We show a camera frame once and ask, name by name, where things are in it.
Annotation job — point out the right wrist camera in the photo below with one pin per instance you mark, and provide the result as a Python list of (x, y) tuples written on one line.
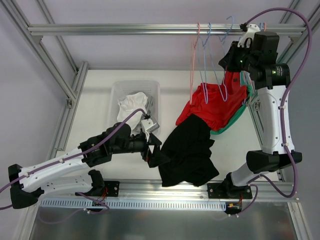
[(243, 41)]

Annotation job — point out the white tank top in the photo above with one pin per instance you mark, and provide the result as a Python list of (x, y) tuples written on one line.
[(128, 105)]

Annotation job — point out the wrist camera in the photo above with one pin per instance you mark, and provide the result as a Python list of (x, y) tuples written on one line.
[(243, 41), (149, 125)]

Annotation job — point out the pink hanger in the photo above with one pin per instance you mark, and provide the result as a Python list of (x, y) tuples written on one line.
[(194, 43), (250, 100)]

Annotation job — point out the light blue hanger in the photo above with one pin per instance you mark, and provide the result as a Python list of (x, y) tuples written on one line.
[(203, 73)]

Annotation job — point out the right aluminium frame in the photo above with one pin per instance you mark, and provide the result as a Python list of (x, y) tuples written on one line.
[(297, 52)]

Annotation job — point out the left aluminium frame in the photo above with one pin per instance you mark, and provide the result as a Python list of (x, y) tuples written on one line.
[(72, 91)]

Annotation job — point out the white plastic basket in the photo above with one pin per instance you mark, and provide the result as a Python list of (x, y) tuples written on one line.
[(121, 89)]

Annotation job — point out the aluminium frame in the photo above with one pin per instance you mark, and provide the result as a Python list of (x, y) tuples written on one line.
[(72, 91), (297, 52)]

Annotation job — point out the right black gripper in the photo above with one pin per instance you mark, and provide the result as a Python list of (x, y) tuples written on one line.
[(230, 58)]

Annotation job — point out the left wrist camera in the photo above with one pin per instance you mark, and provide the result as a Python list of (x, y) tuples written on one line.
[(149, 125)]

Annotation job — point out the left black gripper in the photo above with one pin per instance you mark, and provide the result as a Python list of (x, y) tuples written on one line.
[(146, 152)]

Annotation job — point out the aluminium hanging rail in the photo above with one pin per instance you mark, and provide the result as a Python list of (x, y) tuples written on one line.
[(95, 29)]

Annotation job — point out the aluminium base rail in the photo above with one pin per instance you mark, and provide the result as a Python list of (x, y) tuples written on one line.
[(153, 190)]

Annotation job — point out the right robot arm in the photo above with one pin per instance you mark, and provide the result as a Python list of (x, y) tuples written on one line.
[(256, 53)]

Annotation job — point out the red tank top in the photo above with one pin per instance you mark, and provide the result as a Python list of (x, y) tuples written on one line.
[(223, 102)]

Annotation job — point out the grey tank top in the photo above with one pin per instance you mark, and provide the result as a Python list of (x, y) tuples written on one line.
[(150, 105)]

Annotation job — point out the green tank top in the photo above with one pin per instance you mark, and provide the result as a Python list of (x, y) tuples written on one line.
[(235, 117)]

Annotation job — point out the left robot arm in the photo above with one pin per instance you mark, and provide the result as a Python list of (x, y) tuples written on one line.
[(73, 171)]

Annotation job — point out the white slotted cable duct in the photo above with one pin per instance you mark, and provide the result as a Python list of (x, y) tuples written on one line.
[(134, 204)]

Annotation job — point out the black tank top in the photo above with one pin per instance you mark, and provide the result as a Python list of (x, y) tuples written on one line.
[(189, 149)]

